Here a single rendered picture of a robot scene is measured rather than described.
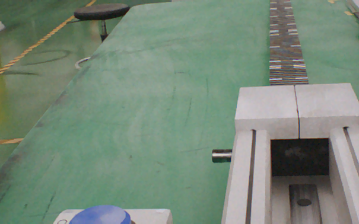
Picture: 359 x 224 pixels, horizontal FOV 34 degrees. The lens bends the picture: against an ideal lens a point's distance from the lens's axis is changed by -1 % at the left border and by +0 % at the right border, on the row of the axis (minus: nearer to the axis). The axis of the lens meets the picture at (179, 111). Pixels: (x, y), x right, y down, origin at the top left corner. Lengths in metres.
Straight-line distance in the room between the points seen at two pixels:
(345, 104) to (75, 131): 0.39
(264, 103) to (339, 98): 0.06
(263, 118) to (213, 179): 0.14
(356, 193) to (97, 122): 0.49
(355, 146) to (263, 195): 0.10
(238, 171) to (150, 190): 0.20
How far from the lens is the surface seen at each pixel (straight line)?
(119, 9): 3.62
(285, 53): 0.95
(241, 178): 0.39
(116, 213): 0.39
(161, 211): 0.41
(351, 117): 0.47
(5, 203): 0.61
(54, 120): 0.84
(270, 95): 0.53
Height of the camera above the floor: 1.03
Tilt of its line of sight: 18 degrees down
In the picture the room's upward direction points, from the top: 5 degrees counter-clockwise
